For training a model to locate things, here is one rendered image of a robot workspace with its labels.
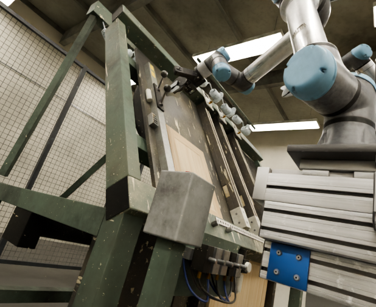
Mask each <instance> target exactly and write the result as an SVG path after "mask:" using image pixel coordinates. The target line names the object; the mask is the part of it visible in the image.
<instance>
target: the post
mask: <svg viewBox="0 0 376 307"><path fill-rule="evenodd" d="M185 248H186V245H185V244H182V243H178V242H174V241H171V240H168V239H164V238H160V237H157V239H156V243H155V247H154V249H153V253H152V256H151V260H150V264H149V267H148V271H147V274H146V277H145V281H144V285H143V288H142V292H141V295H140V298H139V302H138V306H137V307H170V306H171V303H172V298H173V294H174V291H175V287H176V282H177V279H178V275H179V270H180V267H181V263H182V260H183V255H184V251H185Z"/></svg>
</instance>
